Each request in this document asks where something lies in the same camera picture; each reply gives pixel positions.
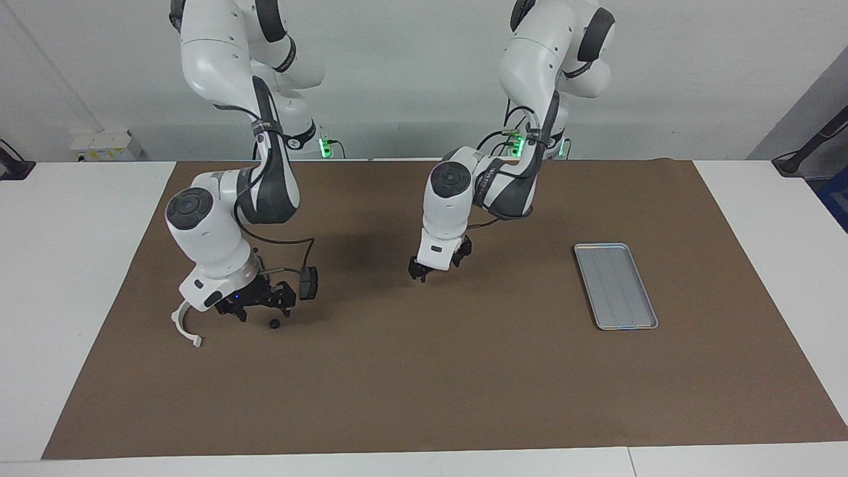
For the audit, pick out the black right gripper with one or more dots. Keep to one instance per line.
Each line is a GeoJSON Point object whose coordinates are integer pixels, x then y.
{"type": "Point", "coordinates": [262, 295]}

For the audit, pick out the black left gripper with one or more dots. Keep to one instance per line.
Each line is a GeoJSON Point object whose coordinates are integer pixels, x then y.
{"type": "Point", "coordinates": [464, 252]}

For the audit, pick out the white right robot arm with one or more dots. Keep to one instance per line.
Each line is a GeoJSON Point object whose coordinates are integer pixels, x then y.
{"type": "Point", "coordinates": [205, 232]}

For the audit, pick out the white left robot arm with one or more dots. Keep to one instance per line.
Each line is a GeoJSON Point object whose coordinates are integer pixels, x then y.
{"type": "Point", "coordinates": [450, 192]}

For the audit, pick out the silver metal tray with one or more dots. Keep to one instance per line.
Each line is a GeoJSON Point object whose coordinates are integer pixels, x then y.
{"type": "Point", "coordinates": [616, 285]}

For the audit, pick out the rectangular dark grey brake pad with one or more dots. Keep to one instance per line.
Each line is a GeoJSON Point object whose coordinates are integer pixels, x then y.
{"type": "Point", "coordinates": [309, 283]}

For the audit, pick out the brown table mat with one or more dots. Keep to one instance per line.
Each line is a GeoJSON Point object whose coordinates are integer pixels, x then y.
{"type": "Point", "coordinates": [424, 371]}

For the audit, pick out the white power strip box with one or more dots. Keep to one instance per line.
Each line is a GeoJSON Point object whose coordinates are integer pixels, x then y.
{"type": "Point", "coordinates": [106, 146]}

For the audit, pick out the black stand with foot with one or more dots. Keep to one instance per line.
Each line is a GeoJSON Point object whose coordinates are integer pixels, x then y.
{"type": "Point", "coordinates": [792, 162]}

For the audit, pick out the white semicircular plastic bracket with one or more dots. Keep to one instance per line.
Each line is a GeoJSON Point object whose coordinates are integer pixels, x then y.
{"type": "Point", "coordinates": [177, 323]}

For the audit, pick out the black clamp mount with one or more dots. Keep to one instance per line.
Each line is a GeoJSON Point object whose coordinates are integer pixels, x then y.
{"type": "Point", "coordinates": [13, 169]}

